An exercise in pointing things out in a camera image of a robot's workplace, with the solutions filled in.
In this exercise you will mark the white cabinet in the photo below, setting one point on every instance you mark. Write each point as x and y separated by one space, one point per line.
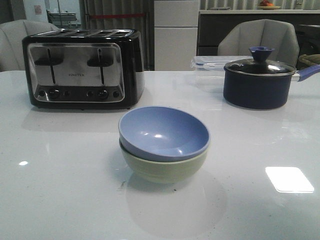
175 34

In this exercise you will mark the blue bowl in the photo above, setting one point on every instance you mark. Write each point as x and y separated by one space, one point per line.
162 134

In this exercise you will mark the dark blue saucepan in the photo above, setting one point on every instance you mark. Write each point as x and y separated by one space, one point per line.
262 92

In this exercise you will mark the grey chair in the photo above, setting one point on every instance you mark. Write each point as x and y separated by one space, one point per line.
11 35
279 35

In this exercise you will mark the grey chair left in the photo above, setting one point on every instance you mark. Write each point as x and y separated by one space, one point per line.
11 35

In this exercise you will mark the glass pot lid blue knob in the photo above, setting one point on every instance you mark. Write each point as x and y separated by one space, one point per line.
260 64

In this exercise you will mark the black and chrome toaster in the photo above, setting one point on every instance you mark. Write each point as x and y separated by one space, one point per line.
84 69

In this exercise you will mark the clear plastic food container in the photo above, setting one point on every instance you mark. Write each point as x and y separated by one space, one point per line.
209 71

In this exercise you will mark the grey chair right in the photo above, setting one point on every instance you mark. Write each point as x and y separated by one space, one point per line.
279 35

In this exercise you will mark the fruit plate on counter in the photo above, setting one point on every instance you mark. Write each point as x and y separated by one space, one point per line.
267 5

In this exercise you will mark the green bowl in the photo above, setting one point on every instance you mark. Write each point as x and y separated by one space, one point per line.
163 172

